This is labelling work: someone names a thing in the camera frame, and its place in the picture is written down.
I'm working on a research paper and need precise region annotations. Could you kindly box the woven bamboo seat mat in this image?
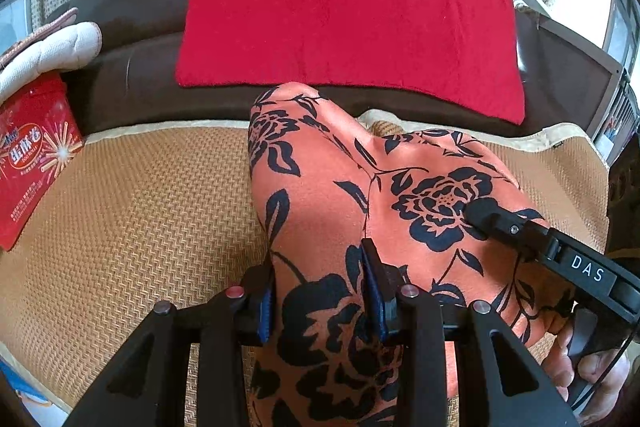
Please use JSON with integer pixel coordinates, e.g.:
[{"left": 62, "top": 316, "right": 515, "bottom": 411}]
[{"left": 1, "top": 120, "right": 608, "bottom": 413}]

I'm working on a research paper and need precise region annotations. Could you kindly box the orange floral patterned garment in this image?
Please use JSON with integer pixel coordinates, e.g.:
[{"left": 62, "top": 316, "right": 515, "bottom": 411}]
[{"left": 248, "top": 83, "right": 572, "bottom": 426}]

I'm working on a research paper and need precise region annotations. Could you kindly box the thin black cable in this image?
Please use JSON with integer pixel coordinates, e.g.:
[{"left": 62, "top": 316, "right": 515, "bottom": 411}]
[{"left": 569, "top": 321, "right": 640, "bottom": 413}]

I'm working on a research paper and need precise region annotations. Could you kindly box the red folded cloth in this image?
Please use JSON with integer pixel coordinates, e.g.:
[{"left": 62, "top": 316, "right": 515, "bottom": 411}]
[{"left": 176, "top": 0, "right": 525, "bottom": 124}]

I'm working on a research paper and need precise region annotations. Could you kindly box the grey framed side cabinet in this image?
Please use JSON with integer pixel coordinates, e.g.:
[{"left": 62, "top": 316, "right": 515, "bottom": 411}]
[{"left": 514, "top": 0, "right": 639, "bottom": 165}]

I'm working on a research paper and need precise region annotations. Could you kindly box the person right hand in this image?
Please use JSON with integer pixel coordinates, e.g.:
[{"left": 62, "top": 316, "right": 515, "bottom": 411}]
[{"left": 541, "top": 320, "right": 630, "bottom": 426}]

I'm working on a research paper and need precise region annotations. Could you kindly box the blue item under mat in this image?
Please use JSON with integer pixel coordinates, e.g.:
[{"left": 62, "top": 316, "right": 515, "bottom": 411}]
[{"left": 0, "top": 359, "right": 52, "bottom": 407}]

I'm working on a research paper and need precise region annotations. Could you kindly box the white plush pillow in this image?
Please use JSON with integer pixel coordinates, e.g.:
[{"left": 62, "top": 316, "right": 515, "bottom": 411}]
[{"left": 1, "top": 22, "right": 102, "bottom": 103}]

